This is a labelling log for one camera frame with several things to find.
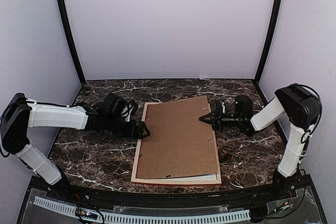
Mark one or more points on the right black corner post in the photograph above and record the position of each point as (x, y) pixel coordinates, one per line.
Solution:
(268, 41)

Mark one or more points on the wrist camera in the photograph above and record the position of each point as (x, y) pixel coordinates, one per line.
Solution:
(129, 110)
(220, 106)

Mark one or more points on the white cable tray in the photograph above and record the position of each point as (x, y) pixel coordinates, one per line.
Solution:
(92, 216)

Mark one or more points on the landscape photo print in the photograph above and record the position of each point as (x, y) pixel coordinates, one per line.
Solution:
(207, 177)

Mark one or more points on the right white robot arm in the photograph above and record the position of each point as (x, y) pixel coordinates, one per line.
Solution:
(300, 103)

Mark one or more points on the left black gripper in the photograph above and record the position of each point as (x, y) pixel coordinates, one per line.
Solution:
(131, 133)

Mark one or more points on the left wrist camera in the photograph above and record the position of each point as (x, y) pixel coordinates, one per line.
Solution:
(129, 110)

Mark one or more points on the black corner post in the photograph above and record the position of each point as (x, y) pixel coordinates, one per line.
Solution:
(70, 41)
(268, 41)

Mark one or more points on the black front table rail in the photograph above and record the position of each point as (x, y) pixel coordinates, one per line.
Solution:
(250, 197)

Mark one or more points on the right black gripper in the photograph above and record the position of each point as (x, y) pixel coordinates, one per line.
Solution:
(215, 120)

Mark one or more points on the red wooden picture frame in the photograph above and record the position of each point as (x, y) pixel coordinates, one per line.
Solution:
(136, 166)

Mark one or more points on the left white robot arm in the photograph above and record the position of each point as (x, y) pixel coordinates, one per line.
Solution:
(113, 114)

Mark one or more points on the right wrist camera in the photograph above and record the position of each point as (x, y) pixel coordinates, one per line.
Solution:
(220, 106)

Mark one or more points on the left black corner post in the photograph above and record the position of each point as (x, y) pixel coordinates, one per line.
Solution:
(70, 41)

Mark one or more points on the brown backing board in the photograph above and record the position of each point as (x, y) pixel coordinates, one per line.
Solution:
(176, 140)

